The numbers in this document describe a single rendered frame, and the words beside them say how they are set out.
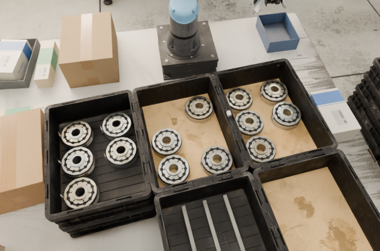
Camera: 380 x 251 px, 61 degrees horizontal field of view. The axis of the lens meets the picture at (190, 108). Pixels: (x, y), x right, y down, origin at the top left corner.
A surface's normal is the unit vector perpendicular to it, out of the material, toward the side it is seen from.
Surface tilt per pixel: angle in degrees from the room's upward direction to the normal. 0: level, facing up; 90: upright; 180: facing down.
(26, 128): 0
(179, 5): 10
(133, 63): 0
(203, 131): 0
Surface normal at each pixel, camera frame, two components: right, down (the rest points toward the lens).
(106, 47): 0.00, -0.57
